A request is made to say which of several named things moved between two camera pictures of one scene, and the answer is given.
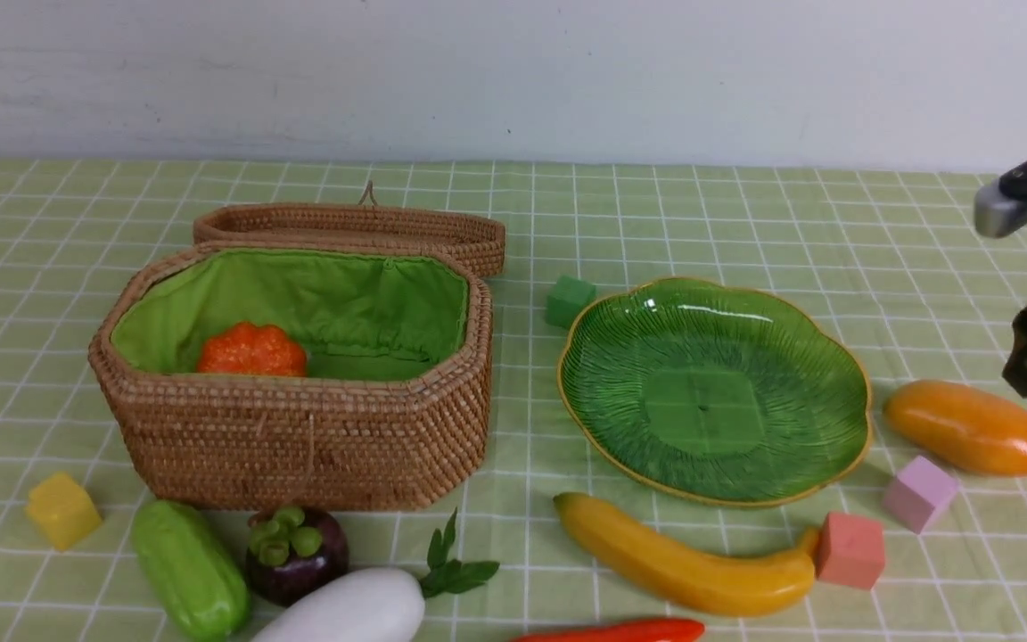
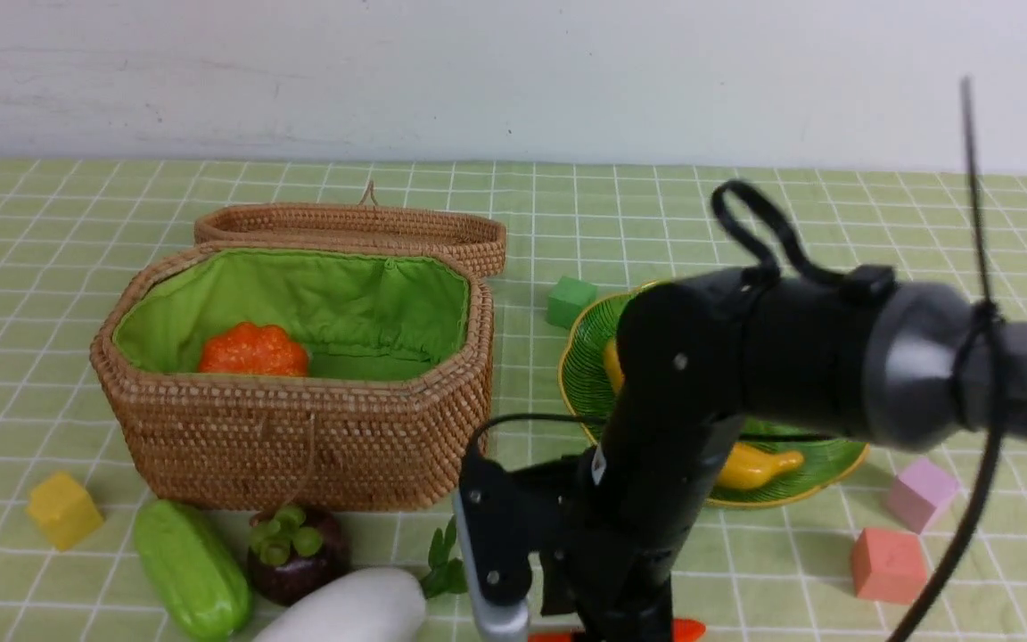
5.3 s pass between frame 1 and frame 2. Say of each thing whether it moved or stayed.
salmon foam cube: moved
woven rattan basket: stayed
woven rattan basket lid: stayed
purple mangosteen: stayed
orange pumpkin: stayed
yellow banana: moved
